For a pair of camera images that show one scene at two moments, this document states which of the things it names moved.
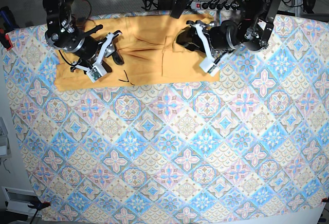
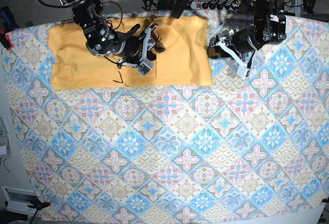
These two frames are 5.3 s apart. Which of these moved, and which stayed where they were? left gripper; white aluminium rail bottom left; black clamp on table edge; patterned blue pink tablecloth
Moved: left gripper
Stayed: black clamp on table edge; white aluminium rail bottom left; patterned blue pink tablecloth
